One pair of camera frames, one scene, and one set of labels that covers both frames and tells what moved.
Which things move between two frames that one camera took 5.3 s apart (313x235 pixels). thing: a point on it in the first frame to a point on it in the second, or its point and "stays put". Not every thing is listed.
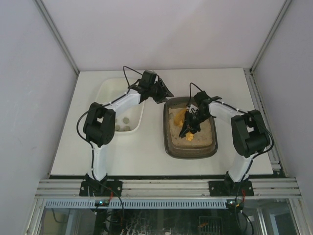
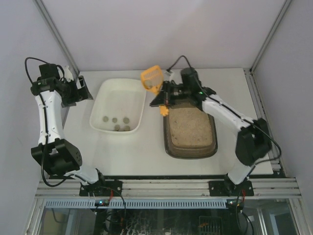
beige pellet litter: [204, 138] stays put
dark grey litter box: [201, 144] stays put
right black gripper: [192, 120] to [167, 92]
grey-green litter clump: [126, 128] stays put
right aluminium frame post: [285, 5] stays put
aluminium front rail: [57, 188] stays put
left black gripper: [159, 89] to [77, 90]
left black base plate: [104, 187] stays put
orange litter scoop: [178, 120] to [151, 78]
